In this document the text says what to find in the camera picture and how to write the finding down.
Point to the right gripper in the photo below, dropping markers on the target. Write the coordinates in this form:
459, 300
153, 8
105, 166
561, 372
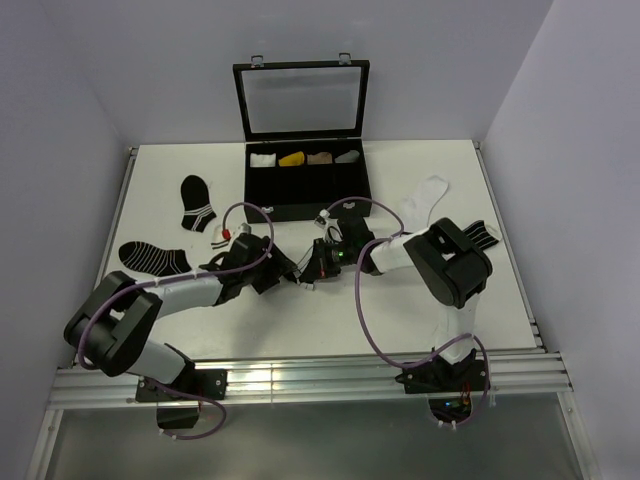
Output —
320, 267

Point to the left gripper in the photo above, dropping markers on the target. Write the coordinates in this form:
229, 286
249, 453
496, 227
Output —
276, 265

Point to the white sock with black lines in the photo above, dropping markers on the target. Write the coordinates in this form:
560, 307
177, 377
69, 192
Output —
295, 276

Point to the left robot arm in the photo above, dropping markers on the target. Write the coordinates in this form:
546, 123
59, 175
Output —
111, 330

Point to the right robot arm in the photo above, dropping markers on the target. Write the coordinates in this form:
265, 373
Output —
455, 271

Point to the cream sock with black stripes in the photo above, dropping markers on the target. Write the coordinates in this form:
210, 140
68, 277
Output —
216, 242

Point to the black sock with white stripes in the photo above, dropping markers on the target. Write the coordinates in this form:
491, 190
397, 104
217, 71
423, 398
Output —
198, 211

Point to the tan rolled sock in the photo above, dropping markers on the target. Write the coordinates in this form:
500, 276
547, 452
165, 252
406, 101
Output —
321, 158

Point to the yellow rolled sock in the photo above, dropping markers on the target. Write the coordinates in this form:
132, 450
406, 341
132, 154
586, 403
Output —
292, 160

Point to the black storage box with lid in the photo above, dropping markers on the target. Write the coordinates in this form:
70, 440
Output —
308, 106

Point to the black white horizontal striped sock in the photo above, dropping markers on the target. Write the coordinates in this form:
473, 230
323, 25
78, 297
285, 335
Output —
149, 259

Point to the white rolled sock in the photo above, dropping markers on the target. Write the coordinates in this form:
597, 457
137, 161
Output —
262, 160

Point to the long white sock striped cuff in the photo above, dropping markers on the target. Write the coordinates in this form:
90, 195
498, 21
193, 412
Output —
415, 208

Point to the grey rolled sock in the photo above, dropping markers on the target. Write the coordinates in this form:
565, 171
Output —
351, 156

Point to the black sock white vertical stripes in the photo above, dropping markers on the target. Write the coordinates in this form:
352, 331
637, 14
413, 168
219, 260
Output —
484, 236

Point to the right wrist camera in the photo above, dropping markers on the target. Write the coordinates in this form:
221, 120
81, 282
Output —
330, 231

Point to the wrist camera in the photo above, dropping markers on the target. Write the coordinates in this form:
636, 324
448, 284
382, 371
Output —
330, 231
237, 231

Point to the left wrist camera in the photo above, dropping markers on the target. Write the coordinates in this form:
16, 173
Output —
237, 231

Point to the aluminium frame rail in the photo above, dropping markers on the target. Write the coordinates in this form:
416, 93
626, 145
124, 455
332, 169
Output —
312, 380

